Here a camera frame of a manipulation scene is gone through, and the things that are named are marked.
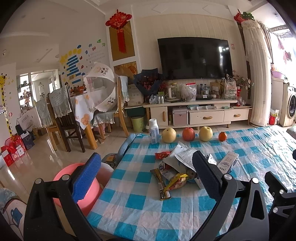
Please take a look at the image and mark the white medicine box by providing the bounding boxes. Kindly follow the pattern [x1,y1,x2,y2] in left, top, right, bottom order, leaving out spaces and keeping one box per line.
[217,151,239,174]

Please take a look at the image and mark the yellow snack bag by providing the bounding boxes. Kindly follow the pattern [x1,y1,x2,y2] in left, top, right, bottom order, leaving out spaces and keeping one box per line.
[164,173,189,192]

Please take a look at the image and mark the yellow black snack bar wrapper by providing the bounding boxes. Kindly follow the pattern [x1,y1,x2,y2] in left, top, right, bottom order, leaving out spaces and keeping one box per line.
[150,169,171,201]

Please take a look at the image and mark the red candy wrapper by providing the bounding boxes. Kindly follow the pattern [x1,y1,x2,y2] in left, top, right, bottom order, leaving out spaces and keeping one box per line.
[155,151,171,160]

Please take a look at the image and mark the pink plastic trash bucket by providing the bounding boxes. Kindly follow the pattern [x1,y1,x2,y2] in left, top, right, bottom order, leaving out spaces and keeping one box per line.
[53,163,103,216]

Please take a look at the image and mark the white chair with blue print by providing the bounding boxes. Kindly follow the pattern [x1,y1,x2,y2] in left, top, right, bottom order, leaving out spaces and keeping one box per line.
[1,187,27,240]

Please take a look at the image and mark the white stool cushion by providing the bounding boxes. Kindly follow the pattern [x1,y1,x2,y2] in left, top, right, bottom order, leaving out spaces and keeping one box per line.
[96,163,114,187]

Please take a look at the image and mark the small orange tangerine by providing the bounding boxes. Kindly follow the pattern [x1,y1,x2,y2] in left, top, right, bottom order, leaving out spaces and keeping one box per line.
[218,132,227,142]

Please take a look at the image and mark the white washing machine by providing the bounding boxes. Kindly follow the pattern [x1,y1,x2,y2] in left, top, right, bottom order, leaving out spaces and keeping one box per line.
[279,83,295,127]

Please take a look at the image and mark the blue white checkered tablecloth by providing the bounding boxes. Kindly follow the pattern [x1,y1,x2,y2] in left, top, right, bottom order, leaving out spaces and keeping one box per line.
[86,126,296,241]

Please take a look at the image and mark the red gift boxes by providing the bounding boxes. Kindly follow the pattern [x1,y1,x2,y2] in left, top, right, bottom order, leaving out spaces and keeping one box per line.
[1,135,26,167]

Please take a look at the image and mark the white standing air conditioner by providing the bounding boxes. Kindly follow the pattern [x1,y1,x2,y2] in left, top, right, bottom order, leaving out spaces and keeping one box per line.
[241,20,271,126]

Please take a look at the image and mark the small yellow pear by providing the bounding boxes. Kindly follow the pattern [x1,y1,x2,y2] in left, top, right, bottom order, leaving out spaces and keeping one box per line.
[199,126,213,142]

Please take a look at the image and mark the dark wooden dining chair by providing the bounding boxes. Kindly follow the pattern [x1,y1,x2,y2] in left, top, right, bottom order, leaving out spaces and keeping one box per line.
[47,85,85,153]

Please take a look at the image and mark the red apple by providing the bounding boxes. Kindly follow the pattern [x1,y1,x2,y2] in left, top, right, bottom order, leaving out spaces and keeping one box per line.
[182,128,196,142]

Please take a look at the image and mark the dining table with floral cloth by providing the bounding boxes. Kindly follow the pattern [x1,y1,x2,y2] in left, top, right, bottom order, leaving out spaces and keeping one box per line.
[69,90,117,150]

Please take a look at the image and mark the light wooden chair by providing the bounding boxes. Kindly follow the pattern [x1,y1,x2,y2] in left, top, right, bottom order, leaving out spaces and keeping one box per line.
[92,76,129,142]

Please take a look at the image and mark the large yellow pear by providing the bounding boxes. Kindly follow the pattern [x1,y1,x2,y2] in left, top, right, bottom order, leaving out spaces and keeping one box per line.
[162,128,177,144]

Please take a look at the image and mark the pink storage box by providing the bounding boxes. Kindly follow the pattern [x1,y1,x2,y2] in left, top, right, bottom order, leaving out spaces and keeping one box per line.
[172,108,189,126]

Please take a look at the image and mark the white tv cabinet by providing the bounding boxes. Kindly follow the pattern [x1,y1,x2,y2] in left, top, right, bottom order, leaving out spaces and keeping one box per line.
[143,99,252,129]

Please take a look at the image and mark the white milk bottle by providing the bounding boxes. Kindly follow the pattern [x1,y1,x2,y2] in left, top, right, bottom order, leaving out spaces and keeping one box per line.
[149,118,159,144]

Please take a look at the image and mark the green waste bin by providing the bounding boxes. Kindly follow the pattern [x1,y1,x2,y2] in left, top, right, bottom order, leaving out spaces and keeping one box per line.
[130,116,146,133]

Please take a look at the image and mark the clear plastic bag on cabinet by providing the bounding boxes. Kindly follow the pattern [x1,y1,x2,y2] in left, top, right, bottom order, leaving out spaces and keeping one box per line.
[180,82,197,102]

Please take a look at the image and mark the white electric kettle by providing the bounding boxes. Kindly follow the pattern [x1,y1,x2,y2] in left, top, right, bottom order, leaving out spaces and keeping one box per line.
[165,82,180,102]

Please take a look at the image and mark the white mesh food cover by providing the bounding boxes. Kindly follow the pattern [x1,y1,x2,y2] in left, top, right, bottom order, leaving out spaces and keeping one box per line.
[83,62,117,113]

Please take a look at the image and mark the giraffe height chart sticker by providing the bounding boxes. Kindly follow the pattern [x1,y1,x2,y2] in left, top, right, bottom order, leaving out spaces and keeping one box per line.
[0,73,13,137]

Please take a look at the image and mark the black flat screen television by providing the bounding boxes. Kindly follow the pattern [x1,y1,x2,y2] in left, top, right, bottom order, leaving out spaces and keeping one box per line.
[158,37,232,80]

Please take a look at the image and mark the dark blue flower bouquet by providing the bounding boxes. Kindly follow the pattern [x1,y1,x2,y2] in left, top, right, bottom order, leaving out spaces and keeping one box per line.
[133,68,163,97]

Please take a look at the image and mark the red chinese knot decoration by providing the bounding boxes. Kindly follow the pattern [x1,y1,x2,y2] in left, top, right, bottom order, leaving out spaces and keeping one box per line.
[105,9,132,53]

